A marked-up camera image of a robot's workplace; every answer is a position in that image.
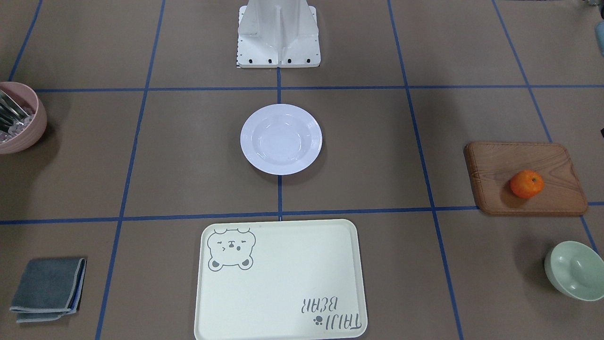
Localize white round plate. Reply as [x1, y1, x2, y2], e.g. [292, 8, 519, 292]
[240, 104, 323, 176]

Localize orange mandarin fruit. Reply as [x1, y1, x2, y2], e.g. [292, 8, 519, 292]
[509, 170, 545, 199]

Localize cream bear print tray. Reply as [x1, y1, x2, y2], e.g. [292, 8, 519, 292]
[193, 218, 368, 340]

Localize brown wooden cutting board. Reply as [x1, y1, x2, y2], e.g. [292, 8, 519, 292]
[464, 142, 587, 216]

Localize grey folded cloth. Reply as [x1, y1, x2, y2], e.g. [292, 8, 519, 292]
[9, 257, 87, 323]

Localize pink bowl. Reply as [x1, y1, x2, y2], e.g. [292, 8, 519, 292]
[0, 82, 47, 154]

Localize light green bowl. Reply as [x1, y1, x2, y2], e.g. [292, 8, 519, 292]
[544, 241, 604, 302]

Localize metal scoop in bowl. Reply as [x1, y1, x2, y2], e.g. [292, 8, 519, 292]
[0, 90, 33, 136]

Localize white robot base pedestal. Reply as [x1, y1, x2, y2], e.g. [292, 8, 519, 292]
[236, 0, 321, 68]

